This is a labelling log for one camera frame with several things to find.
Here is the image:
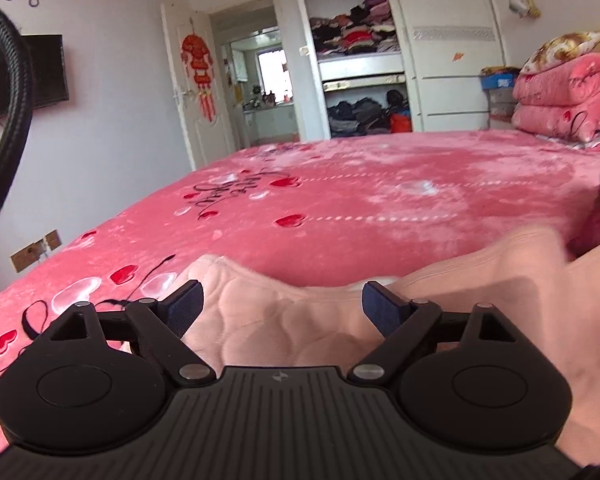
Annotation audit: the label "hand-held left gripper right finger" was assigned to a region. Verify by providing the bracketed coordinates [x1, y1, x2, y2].
[347, 281, 521, 383]

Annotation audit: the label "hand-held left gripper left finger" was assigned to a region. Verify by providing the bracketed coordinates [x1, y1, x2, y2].
[45, 280, 216, 386]

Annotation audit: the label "pink quilted top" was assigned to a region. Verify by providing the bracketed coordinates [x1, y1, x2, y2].
[182, 225, 600, 480]

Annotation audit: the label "pile of dark folded clothes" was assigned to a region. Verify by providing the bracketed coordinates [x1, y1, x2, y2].
[326, 90, 412, 137]

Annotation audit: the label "pile of mixed folded clothes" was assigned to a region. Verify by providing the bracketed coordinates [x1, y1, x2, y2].
[310, 0, 400, 56]

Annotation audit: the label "pink heart-print bed blanket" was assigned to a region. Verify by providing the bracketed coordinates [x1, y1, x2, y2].
[0, 129, 600, 441]

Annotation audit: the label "white room door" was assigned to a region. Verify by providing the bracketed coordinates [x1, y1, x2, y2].
[160, 2, 236, 171]

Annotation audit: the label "white kitchen cabinets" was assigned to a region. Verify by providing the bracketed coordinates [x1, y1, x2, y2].
[242, 102, 298, 143]

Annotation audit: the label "dark red garment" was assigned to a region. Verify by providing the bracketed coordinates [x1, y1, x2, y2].
[567, 192, 600, 258]

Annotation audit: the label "stack of cardboard boxes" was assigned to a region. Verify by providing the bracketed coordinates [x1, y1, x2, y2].
[487, 89, 518, 131]

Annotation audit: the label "white wardrobe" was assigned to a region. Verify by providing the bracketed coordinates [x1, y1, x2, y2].
[292, 0, 511, 141]

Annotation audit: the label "kitchen window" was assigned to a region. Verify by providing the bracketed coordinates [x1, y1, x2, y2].
[257, 47, 287, 103]

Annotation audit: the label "red knot door ornament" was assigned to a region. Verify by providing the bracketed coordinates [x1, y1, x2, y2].
[181, 34, 216, 122]

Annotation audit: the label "white wardrobe sliding door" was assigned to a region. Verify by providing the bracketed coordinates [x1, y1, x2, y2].
[380, 0, 510, 133]

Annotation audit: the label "floral pillow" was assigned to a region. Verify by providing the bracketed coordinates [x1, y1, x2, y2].
[522, 31, 600, 75]

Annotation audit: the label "brass wall socket panel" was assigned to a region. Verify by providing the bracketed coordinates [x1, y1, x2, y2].
[10, 229, 62, 273]

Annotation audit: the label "wall-mounted black television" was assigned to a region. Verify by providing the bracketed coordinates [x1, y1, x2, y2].
[0, 34, 70, 125]

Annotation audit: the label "black braided hose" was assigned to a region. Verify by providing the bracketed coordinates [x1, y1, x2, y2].
[0, 0, 35, 256]

